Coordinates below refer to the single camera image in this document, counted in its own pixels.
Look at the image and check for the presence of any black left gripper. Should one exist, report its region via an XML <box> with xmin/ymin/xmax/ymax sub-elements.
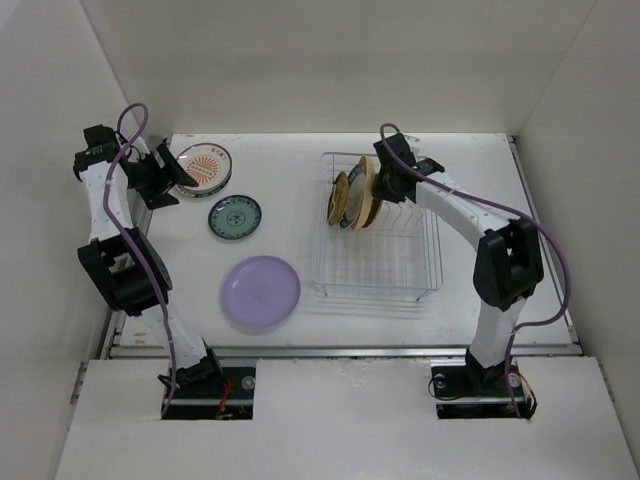
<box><xmin>127</xmin><ymin>145</ymin><xmax>197</xmax><ymax>208</ymax></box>

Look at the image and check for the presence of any beige yellow plate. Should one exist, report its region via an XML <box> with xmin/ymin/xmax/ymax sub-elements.
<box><xmin>350</xmin><ymin>156</ymin><xmax>382</xmax><ymax>230</ymax></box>

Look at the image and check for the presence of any white plate orange sunburst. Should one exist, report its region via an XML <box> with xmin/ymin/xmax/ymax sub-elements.
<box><xmin>177</xmin><ymin>143</ymin><xmax>233</xmax><ymax>188</ymax></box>

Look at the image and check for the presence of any white plate dark lettered rim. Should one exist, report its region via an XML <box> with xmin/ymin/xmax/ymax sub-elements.
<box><xmin>339</xmin><ymin>163</ymin><xmax>366</xmax><ymax>229</ymax></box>

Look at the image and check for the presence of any dark yellow patterned plate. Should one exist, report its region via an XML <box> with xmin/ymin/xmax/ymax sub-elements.
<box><xmin>327</xmin><ymin>171</ymin><xmax>349</xmax><ymax>226</ymax></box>

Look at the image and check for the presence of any teal patterned plate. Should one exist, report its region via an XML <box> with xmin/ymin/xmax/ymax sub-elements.
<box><xmin>207</xmin><ymin>194</ymin><xmax>263</xmax><ymax>241</ymax></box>

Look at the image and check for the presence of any purple plastic plate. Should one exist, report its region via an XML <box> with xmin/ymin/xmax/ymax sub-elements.
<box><xmin>221</xmin><ymin>255</ymin><xmax>301</xmax><ymax>330</ymax></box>

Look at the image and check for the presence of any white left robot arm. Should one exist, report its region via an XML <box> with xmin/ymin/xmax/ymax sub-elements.
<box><xmin>73</xmin><ymin>125</ymin><xmax>224</xmax><ymax>397</ymax></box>

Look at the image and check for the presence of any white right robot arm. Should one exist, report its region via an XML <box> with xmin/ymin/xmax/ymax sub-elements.
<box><xmin>373</xmin><ymin>133</ymin><xmax>544</xmax><ymax>394</ymax></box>

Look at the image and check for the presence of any white wire dish rack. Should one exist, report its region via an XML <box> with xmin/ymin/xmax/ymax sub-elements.
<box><xmin>311</xmin><ymin>152</ymin><xmax>444</xmax><ymax>301</ymax></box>

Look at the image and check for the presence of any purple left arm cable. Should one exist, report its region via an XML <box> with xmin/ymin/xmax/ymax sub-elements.
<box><xmin>101</xmin><ymin>103</ymin><xmax>179</xmax><ymax>416</ymax></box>

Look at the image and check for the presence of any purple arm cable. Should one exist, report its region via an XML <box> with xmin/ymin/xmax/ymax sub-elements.
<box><xmin>101</xmin><ymin>103</ymin><xmax>179</xmax><ymax>416</ymax></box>
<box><xmin>378</xmin><ymin>123</ymin><xmax>572</xmax><ymax>419</ymax></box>

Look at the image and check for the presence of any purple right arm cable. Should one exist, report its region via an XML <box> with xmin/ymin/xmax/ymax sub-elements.
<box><xmin>378</xmin><ymin>123</ymin><xmax>572</xmax><ymax>419</ymax></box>

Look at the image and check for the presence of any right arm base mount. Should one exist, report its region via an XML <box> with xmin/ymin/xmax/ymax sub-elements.
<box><xmin>428</xmin><ymin>362</ymin><xmax>538</xmax><ymax>420</ymax></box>

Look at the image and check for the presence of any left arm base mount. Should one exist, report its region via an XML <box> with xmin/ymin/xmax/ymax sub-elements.
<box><xmin>159</xmin><ymin>365</ymin><xmax>256</xmax><ymax>421</ymax></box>

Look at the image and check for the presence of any aluminium table edge rail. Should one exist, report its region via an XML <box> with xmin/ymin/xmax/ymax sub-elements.
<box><xmin>506</xmin><ymin>134</ymin><xmax>584</xmax><ymax>346</ymax></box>

